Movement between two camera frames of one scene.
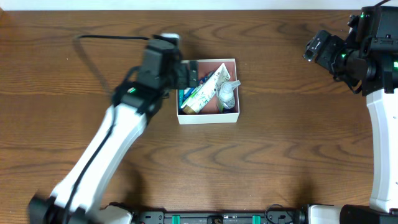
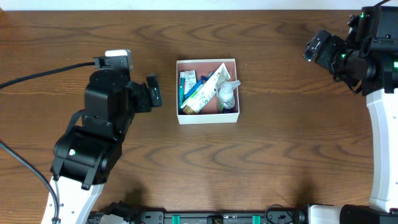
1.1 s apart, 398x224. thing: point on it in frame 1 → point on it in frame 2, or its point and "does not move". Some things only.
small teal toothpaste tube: (181, 99) does not move
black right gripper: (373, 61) does not move
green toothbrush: (191, 94) does not move
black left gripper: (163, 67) → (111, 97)
